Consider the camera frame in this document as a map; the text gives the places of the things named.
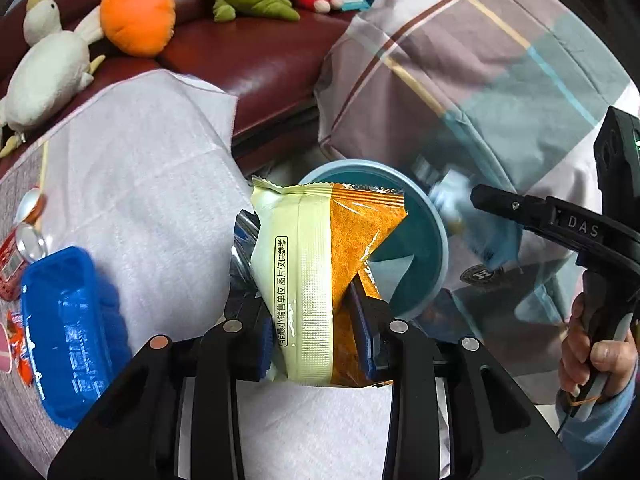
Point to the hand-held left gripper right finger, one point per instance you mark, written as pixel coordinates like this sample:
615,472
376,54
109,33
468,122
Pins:
367,355

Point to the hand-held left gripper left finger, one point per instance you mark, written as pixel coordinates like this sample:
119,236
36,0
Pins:
262,355

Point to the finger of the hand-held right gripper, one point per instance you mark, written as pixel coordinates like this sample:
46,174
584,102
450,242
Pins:
515,207

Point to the clear bottle with blue label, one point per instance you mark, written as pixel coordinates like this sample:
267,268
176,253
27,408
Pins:
447,192

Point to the cream and orange snack packet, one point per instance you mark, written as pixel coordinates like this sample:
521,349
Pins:
300,270

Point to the teal plastic bin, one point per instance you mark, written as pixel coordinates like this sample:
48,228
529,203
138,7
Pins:
425,250

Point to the blue plastic tray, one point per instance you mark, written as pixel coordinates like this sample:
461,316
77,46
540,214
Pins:
65,335

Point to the red soda can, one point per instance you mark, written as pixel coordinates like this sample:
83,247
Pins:
10,270

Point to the person's right forearm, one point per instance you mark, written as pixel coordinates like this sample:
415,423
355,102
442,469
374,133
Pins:
600,432

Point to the person's right hand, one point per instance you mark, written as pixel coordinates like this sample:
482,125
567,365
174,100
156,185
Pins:
610,365

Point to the plaid blanket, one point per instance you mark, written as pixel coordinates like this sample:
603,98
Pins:
475,60

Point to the pinkish grey tablecloth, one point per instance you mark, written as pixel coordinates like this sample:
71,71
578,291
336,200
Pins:
150,185

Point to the dark red leather sofa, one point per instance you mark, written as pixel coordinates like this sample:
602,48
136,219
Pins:
260,70

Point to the white goose plush toy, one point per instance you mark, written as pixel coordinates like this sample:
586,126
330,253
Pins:
45,70

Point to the orange carrot plush toy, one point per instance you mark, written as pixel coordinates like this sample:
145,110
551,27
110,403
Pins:
137,10

